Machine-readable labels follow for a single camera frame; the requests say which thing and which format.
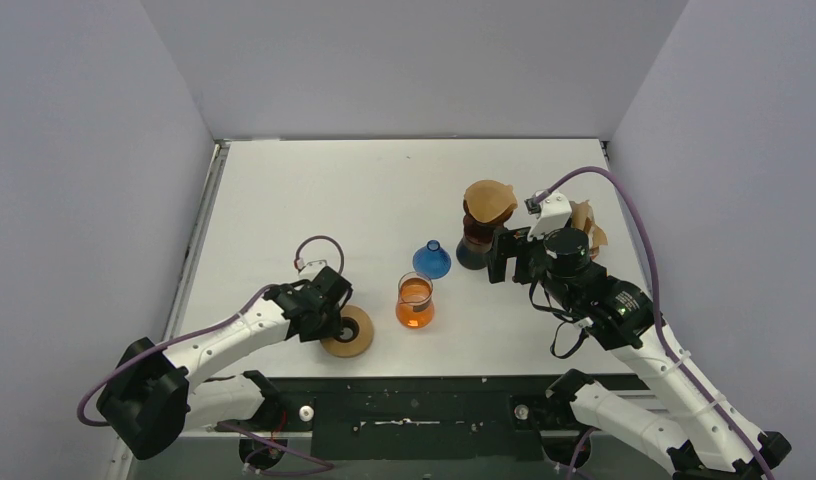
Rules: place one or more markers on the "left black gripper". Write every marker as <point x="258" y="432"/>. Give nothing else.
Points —
<point x="331" y="304"/>

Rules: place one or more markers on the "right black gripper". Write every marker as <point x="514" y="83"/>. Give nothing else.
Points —
<point x="511" y="243"/>

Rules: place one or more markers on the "amber plastic coffee dripper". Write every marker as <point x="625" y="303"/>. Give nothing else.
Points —
<point x="481" y="233"/>

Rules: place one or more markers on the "brown paper coffee filter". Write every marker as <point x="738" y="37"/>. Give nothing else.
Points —
<point x="488" y="200"/>

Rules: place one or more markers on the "round wooden ring stand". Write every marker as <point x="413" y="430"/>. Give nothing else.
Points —
<point x="355" y="335"/>

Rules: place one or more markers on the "orange coffee filter box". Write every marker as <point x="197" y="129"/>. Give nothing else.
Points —
<point x="583" y="218"/>

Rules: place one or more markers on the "orange translucent dripper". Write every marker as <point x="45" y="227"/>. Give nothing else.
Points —
<point x="415" y="307"/>

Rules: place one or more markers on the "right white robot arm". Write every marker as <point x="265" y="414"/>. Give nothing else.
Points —
<point x="701" y="436"/>

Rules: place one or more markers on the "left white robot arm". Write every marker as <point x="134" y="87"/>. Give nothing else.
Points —
<point x="159" y="391"/>

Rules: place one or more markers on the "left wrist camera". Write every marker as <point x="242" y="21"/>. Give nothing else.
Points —
<point x="308" y="270"/>

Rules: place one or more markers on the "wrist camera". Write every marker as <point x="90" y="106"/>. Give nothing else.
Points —
<point x="308" y="270"/>
<point x="552" y="212"/>

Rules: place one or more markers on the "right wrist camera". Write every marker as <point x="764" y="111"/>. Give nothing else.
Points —
<point x="552" y="212"/>

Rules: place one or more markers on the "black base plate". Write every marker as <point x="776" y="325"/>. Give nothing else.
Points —
<point x="415" y="418"/>

